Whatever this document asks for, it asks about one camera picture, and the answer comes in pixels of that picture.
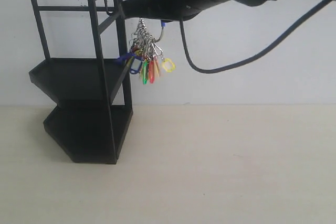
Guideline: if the key ring with coloured tags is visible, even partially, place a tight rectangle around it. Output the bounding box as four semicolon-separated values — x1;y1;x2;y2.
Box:
113;18;176;85

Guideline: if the black tiered shelf rack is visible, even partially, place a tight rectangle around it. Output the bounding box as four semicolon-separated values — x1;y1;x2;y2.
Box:
29;0;133;164

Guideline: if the black cable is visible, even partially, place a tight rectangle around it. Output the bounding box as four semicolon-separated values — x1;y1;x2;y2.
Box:
179;0;336;74

